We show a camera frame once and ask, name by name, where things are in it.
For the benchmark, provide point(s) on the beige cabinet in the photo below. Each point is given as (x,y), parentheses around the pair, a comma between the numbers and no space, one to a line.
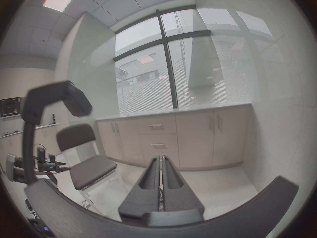
(198,137)

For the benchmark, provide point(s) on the beige sink counter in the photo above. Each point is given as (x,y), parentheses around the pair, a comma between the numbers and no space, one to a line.
(48,137)

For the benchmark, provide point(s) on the black built-in oven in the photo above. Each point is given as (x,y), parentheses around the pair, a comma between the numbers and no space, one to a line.
(10,106)

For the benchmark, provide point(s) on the small black device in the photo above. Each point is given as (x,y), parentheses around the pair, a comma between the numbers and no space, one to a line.
(53,120)

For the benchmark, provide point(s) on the window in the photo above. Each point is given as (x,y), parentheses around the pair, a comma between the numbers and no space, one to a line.
(143,90)

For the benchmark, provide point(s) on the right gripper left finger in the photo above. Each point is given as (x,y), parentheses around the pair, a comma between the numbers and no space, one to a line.
(138,202)

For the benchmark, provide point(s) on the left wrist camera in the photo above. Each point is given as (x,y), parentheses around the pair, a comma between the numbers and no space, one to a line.
(41,154)

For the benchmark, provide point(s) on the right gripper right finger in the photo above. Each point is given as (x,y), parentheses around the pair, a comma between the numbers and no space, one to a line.
(183,199)

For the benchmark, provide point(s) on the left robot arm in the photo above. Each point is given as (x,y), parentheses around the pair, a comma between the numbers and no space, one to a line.
(11,167)

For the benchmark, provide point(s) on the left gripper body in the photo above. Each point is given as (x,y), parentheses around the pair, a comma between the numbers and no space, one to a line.
(48,168)

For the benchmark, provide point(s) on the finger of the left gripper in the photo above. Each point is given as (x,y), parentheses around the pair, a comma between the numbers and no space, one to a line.
(63,169)
(59,163)

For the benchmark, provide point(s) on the grey padded chair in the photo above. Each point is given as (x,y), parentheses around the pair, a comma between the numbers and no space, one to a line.
(76,135)

